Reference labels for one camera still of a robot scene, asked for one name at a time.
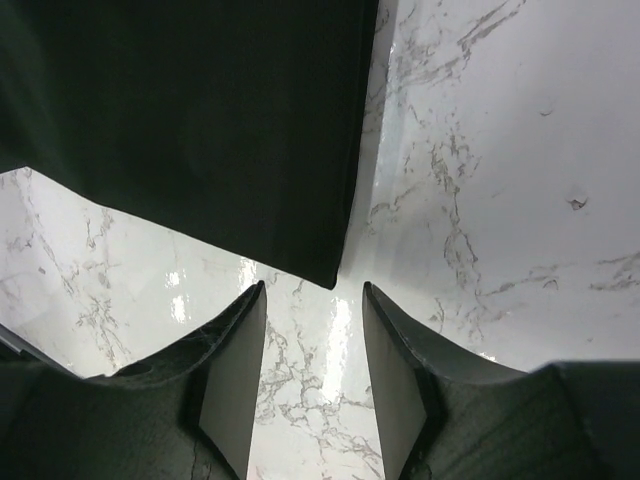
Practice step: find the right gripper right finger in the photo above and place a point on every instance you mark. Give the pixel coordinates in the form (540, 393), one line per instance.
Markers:
(406, 360)

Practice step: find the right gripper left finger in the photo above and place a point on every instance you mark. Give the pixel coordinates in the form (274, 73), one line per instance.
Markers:
(185, 412)

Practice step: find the black t shirt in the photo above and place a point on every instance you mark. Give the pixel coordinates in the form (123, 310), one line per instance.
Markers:
(237, 123)

